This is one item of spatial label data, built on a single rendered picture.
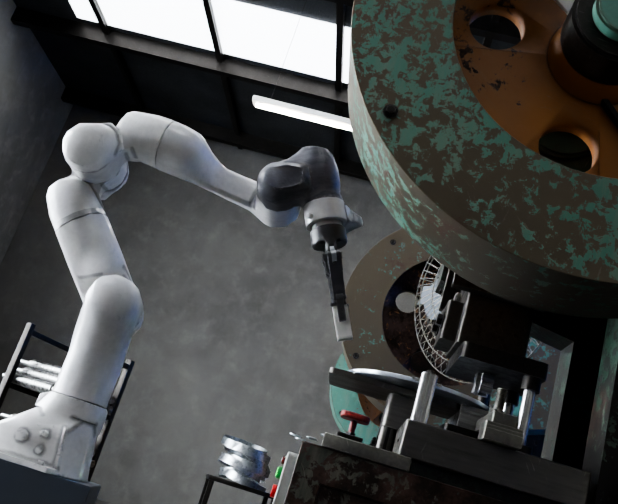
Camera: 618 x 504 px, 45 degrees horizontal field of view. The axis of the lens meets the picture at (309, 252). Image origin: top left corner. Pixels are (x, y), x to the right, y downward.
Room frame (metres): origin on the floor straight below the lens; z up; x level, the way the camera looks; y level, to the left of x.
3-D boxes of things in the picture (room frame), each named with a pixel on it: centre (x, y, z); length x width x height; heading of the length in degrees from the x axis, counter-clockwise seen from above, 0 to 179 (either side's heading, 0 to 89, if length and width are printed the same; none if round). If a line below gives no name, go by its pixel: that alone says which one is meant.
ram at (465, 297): (1.42, -0.37, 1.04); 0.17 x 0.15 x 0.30; 83
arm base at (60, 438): (1.51, 0.38, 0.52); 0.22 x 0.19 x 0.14; 94
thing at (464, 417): (1.42, -0.40, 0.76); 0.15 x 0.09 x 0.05; 173
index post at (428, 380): (1.26, -0.26, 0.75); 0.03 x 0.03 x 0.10; 83
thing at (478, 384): (1.42, -0.40, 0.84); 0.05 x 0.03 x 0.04; 173
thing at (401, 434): (1.41, -0.41, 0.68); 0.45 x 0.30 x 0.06; 173
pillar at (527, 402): (1.33, -0.46, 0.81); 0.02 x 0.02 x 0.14
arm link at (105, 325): (1.48, 0.34, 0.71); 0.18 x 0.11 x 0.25; 5
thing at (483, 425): (1.25, -0.39, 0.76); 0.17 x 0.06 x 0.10; 173
